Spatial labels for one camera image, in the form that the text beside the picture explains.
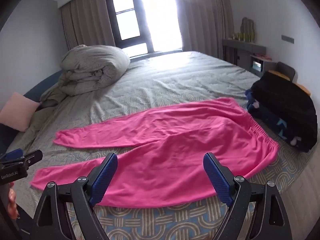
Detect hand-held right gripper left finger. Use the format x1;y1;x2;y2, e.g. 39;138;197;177
22;152;118;240

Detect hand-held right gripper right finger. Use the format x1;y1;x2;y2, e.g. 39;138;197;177
203;152;293;240

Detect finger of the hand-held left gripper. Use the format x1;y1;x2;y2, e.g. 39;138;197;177
0;148;24;161
0;149;43;170

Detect pink pants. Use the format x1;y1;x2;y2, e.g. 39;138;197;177
29;97;279;208

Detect person's left hand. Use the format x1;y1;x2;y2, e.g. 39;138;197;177
6;182;20;221

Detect pink pillow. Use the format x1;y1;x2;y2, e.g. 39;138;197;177
0;92;40;132

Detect blue headboard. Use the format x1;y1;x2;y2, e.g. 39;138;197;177
0;69;66;153

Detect black fluffy blanket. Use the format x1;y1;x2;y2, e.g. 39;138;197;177
251;71;318;152

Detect bed with patterned grey sheet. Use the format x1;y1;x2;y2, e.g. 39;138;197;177
5;51;318;240

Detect folded grey duvet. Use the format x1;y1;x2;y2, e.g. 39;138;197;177
40;45;131;105

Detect grey chair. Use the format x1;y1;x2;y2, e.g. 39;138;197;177
268;62;311;96

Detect grey console table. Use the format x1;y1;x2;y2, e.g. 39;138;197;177
222;39;277;77

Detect beige curtain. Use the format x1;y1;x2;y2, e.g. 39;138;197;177
59;0;113;53
175;0;236;53

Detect cactus shaped decoration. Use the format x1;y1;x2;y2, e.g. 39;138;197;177
240;17;257;42

